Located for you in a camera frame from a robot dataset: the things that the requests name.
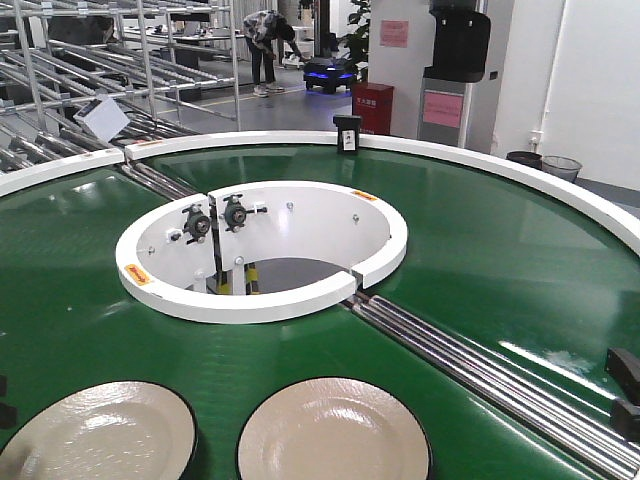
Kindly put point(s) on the green potted plant background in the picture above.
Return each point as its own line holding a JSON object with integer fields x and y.
{"x": 356, "y": 40}

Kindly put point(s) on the right black bearing mount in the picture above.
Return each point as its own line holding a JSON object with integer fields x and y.
{"x": 235, "y": 213}

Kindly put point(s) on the mesh waste basket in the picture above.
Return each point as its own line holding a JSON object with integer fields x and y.
{"x": 562, "y": 167}

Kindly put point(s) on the black sensor box on rim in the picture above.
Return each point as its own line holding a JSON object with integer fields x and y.
{"x": 348, "y": 129}

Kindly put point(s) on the dark round waste bin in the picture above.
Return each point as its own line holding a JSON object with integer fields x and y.
{"x": 526, "y": 158}

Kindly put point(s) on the black bearing mount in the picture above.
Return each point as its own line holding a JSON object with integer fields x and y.
{"x": 197, "y": 224}
{"x": 235, "y": 213}

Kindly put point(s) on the red fire extinguisher cabinet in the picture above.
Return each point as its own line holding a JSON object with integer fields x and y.
{"x": 373, "y": 102}

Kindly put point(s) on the white outer rim left segment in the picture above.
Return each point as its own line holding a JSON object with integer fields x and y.
{"x": 44, "y": 172}

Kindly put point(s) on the steel conveyor rollers left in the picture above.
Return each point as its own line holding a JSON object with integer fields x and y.
{"x": 156, "y": 181}

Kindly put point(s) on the beige plate black rim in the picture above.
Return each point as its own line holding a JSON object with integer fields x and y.
{"x": 115, "y": 430}
{"x": 333, "y": 428}

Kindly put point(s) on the steel conveyor rollers right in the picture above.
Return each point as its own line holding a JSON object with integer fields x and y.
{"x": 551, "y": 410}

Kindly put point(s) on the steel conveyor rollers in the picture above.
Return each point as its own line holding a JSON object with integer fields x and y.
{"x": 551, "y": 410}
{"x": 156, "y": 181}

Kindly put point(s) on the black mobile robot blue light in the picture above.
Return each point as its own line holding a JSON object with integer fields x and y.
{"x": 328, "y": 73}

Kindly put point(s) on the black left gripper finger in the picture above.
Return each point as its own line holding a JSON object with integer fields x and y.
{"x": 8, "y": 413}

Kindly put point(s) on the pink notice on pillar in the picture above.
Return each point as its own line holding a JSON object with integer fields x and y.
{"x": 394, "y": 33}

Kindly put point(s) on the left black bearing mount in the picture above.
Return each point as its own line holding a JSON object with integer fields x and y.
{"x": 197, "y": 224}

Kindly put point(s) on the person bending over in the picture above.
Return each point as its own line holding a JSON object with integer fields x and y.
{"x": 260, "y": 29}

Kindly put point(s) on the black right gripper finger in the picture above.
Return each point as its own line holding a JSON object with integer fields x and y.
{"x": 624, "y": 419}
{"x": 623, "y": 367}

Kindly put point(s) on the white outer conveyor rim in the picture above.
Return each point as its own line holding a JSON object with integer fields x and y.
{"x": 611, "y": 217}

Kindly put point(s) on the black and grey kiosk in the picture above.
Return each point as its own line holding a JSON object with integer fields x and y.
{"x": 460, "y": 48}

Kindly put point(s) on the white box on rack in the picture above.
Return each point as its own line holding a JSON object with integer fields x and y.
{"x": 102, "y": 117}

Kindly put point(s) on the metal roller rack shelving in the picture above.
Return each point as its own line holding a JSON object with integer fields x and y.
{"x": 154, "y": 58}

